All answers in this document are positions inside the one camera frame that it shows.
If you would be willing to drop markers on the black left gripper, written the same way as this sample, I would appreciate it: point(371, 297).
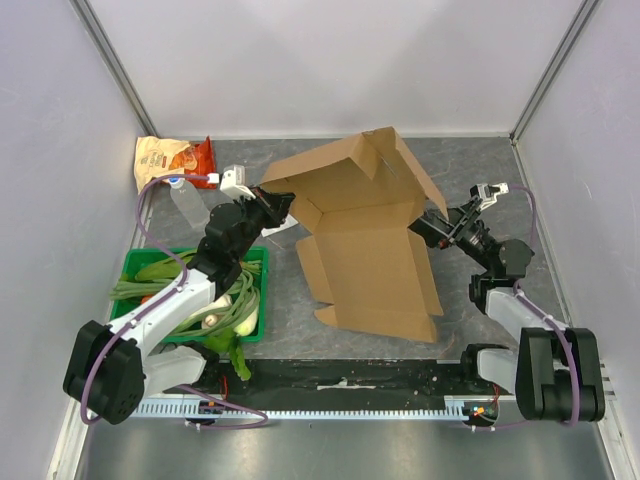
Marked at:
point(274, 205)

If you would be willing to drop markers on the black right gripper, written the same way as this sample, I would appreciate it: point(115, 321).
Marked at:
point(451, 229)

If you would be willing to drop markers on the brown cardboard box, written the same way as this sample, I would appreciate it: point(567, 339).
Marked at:
point(358, 197)

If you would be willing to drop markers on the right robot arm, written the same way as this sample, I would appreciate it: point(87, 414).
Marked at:
point(555, 373)

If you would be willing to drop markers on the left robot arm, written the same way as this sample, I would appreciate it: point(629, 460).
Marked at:
point(113, 367)

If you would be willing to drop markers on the white paper packet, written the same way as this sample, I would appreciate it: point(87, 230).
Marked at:
point(289, 223)

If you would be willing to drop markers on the clear plastic water bottle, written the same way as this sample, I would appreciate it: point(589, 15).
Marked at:
point(189, 202)

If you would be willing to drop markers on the red chip bag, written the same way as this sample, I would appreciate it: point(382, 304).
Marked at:
point(196, 159)

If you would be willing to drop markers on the green plastic crate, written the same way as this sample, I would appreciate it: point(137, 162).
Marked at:
point(137, 259)

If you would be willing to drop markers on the green long beans bundle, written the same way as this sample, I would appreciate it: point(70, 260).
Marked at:
point(154, 277)

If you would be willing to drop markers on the white green bok choy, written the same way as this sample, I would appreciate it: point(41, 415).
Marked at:
point(240, 315)

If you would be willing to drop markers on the beige chip bag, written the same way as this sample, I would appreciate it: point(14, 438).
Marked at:
point(156, 157)

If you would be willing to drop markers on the green leafy lettuce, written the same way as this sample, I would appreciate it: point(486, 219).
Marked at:
point(227, 342)

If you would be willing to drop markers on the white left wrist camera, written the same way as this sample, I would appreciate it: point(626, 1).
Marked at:
point(231, 182)

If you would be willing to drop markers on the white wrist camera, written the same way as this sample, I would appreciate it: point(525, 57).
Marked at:
point(231, 182)
point(488, 194)

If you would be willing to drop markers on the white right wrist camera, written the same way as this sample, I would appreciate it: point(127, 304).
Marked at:
point(488, 194)

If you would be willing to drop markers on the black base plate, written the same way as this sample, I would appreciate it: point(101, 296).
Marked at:
point(343, 384)

